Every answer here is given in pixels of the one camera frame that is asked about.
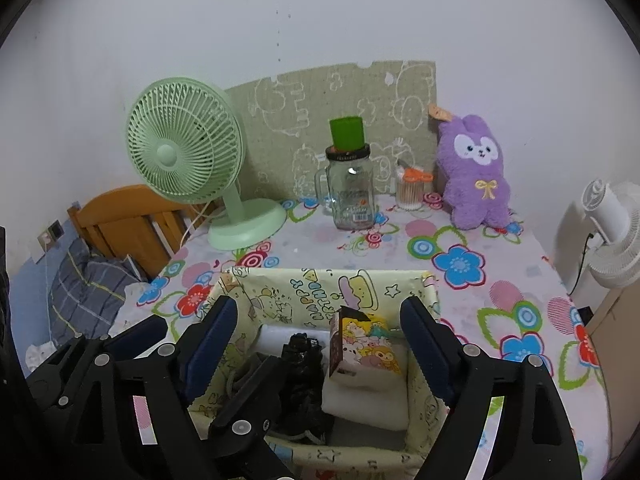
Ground glass jar mug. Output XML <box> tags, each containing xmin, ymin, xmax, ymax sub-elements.
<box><xmin>314</xmin><ymin>145</ymin><xmax>377</xmax><ymax>232</ymax></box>

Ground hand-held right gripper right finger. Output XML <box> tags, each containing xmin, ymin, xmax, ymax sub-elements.
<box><xmin>399</xmin><ymin>295</ymin><xmax>583</xmax><ymax>480</ymax></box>

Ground blue bed sheet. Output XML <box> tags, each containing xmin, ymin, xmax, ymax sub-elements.
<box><xmin>10</xmin><ymin>255</ymin><xmax>76</xmax><ymax>361</ymax></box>

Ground wall socket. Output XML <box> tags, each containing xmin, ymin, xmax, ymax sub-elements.
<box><xmin>39</xmin><ymin>220</ymin><xmax>65</xmax><ymax>248</ymax></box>

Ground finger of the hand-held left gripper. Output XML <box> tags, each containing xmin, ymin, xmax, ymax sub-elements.
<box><xmin>207</xmin><ymin>356</ymin><xmax>297</xmax><ymax>480</ymax></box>
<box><xmin>106</xmin><ymin>316</ymin><xmax>169</xmax><ymax>361</ymax></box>

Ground green plastic cup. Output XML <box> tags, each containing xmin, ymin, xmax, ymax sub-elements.
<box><xmin>328</xmin><ymin>116</ymin><xmax>368</xmax><ymax>153</ymax></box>

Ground white fan cable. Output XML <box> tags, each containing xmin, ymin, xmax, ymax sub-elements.
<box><xmin>182</xmin><ymin>202</ymin><xmax>226</xmax><ymax>251</ymax></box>

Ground purple plush rabbit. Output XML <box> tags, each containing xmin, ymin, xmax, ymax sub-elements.
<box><xmin>428</xmin><ymin>104</ymin><xmax>513</xmax><ymax>231</ymax></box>

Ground black fan cable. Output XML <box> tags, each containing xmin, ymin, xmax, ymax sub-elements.
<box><xmin>570</xmin><ymin>232</ymin><xmax>594</xmax><ymax>296</ymax></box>

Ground printed storage box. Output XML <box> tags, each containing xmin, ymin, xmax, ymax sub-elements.
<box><xmin>187</xmin><ymin>266</ymin><xmax>451</xmax><ymax>480</ymax></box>

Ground floral tablecloth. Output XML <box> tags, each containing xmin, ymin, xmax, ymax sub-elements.
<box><xmin>105</xmin><ymin>195</ymin><xmax>613</xmax><ymax>480</ymax></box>

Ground beige cardboard box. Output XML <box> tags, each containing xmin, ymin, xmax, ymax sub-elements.
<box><xmin>584</xmin><ymin>280</ymin><xmax>640</xmax><ymax>466</ymax></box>

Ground cotton swab jar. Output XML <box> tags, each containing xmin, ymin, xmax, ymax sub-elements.
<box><xmin>395</xmin><ymin>165</ymin><xmax>433</xmax><ymax>218</ymax></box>

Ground grey plaid pillow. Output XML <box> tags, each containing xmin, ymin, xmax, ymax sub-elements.
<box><xmin>47</xmin><ymin>237</ymin><xmax>138</xmax><ymax>346</ymax></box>

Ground small orange scissors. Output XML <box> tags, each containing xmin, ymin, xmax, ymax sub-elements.
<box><xmin>398</xmin><ymin>159</ymin><xmax>433</xmax><ymax>183</ymax></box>

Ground white floor fan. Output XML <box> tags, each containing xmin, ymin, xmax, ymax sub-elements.
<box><xmin>572</xmin><ymin>178</ymin><xmax>640</xmax><ymax>291</ymax></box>

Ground green printed board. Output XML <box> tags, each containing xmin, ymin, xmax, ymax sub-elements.
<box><xmin>222</xmin><ymin>59</ymin><xmax>437</xmax><ymax>201</ymax></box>

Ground wooden bed headboard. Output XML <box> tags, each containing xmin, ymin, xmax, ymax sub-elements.
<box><xmin>67</xmin><ymin>185</ymin><xmax>223</xmax><ymax>281</ymax></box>

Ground cartoon printed packet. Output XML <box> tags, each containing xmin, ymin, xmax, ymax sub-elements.
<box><xmin>327</xmin><ymin>305</ymin><xmax>403</xmax><ymax>378</ymax></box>

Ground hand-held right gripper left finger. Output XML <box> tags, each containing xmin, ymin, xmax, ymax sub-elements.
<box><xmin>75</xmin><ymin>295</ymin><xmax>238</xmax><ymax>480</ymax></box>

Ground green desk fan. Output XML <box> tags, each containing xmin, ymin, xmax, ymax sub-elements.
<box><xmin>125</xmin><ymin>76</ymin><xmax>287</xmax><ymax>251</ymax></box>

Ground crumpled white cloth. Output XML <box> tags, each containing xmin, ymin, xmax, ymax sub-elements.
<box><xmin>25</xmin><ymin>342</ymin><xmax>56</xmax><ymax>373</ymax></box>

